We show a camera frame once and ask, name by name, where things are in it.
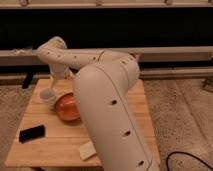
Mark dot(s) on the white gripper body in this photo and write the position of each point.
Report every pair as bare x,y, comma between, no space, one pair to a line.
59,71

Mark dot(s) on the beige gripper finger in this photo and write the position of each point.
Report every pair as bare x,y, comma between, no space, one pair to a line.
70,75
52,82

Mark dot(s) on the white ceramic cup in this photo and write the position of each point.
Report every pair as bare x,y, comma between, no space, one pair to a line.
48,97

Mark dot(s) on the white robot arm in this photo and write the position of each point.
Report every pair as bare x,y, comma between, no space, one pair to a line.
100,86

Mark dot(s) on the orange ceramic bowl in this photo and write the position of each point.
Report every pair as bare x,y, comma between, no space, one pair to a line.
66,108

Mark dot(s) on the wooden table board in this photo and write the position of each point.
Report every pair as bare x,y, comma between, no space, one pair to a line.
43,140

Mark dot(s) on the black rectangular block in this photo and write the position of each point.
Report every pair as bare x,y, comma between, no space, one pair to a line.
31,133

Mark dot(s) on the beige sponge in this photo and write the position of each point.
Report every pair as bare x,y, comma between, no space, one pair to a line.
87,150

